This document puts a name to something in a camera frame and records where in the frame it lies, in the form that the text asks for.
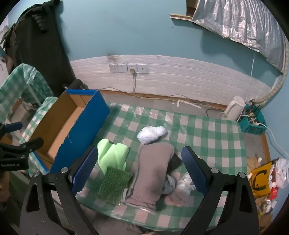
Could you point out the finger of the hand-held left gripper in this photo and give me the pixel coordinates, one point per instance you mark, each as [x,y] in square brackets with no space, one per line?
[13,126]
[31,144]

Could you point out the wooden trim strip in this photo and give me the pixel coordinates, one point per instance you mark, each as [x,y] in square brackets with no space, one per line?
[180,17]

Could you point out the light blue cloth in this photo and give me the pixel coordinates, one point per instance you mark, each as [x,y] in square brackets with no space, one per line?
[171,183]

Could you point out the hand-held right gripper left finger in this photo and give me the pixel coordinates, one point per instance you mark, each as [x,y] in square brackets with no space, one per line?
[84,167]

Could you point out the green checked shelf cover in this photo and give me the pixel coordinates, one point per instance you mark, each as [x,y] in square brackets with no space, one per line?
[13,83]

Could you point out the silver tarp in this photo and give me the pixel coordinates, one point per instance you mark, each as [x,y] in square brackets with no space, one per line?
[237,22]

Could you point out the black hanging jacket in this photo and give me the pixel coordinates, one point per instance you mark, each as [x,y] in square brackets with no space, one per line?
[40,45]

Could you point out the teal plastic crate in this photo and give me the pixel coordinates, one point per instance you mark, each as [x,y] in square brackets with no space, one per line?
[250,129]

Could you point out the white plastic bag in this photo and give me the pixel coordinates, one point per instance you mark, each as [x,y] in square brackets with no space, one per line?
[150,135]

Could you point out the black object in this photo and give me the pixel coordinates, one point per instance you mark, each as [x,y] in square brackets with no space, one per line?
[75,84]

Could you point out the white single-hole wall socket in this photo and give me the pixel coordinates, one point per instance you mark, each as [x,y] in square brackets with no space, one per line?
[142,68]

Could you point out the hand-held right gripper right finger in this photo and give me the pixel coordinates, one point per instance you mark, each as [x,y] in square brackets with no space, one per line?
[194,170]

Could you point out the yellow bag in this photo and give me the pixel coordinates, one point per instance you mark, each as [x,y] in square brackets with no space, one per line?
[259,178]

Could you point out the light green towel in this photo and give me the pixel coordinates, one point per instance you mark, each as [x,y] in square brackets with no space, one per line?
[112,156]

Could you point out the blue cardboard box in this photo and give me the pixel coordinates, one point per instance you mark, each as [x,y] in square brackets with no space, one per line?
[90,117]

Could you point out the green knitted cloth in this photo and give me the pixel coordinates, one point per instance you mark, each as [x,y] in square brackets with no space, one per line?
[112,184]

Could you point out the white electric kettle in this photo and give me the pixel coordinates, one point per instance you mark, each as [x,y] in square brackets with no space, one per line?
[233,108]

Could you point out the pink cloth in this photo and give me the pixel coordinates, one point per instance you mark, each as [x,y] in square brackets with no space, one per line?
[179,197]

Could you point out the white plastic trash bags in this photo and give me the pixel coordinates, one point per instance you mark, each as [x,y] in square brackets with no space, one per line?
[280,171]

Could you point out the black cloth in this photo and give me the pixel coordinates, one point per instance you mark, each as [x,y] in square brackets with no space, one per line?
[175,163]

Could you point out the green checked tablecloth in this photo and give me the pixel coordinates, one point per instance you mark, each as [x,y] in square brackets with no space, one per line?
[203,135]

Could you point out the white plastic strip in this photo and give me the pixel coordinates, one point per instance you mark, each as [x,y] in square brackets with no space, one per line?
[188,103]

